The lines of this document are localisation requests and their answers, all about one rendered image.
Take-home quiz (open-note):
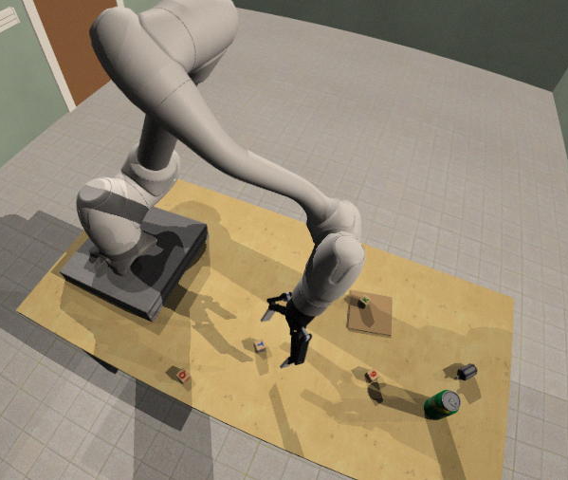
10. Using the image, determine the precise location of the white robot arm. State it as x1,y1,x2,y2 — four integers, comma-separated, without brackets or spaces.
76,0,366,317

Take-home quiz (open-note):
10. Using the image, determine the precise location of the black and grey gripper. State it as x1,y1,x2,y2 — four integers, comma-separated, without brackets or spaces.
261,292,315,369

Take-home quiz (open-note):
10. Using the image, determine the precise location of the green and yellow drink can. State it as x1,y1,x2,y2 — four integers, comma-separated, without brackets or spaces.
424,390,461,420

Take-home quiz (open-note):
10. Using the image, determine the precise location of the tan square mat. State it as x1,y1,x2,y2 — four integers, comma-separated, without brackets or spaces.
348,290,392,336

